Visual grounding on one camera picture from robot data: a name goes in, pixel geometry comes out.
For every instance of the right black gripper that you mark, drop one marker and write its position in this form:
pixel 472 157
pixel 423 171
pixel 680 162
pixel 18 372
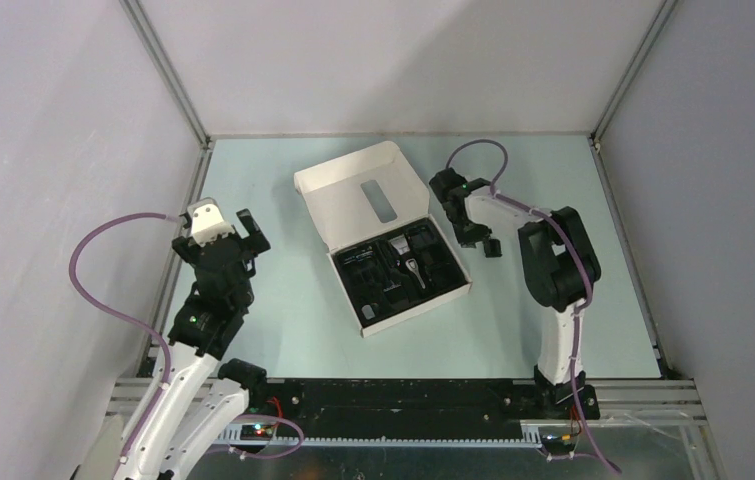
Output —
pixel 470 239

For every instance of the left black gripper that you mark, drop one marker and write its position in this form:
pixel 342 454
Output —
pixel 253 244

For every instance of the black clipper guard comb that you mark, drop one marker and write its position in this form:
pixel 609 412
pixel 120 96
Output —
pixel 492 248

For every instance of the white cardboard kit box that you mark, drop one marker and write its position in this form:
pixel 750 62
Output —
pixel 363 194

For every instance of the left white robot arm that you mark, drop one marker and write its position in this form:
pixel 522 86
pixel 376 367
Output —
pixel 192 395

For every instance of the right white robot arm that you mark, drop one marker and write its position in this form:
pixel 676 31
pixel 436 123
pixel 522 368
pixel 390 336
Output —
pixel 558 261

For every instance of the silver black hair clipper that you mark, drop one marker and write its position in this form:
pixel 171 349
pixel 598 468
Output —
pixel 402 247

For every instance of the black plastic tray insert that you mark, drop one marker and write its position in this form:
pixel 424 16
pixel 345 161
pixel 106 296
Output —
pixel 382 292

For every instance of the left control board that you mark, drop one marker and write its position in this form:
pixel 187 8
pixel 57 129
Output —
pixel 257 433

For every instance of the control board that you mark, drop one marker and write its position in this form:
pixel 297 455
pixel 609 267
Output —
pixel 257 433
pixel 559 445

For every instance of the right control board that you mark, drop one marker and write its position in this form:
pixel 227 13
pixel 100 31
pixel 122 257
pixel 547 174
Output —
pixel 559 445

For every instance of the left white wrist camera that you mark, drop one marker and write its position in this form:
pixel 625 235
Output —
pixel 205 222

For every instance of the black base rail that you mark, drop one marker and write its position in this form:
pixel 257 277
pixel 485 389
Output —
pixel 462 410

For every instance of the aluminium frame rail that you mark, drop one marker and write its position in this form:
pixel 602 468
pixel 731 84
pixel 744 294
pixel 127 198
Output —
pixel 152 43

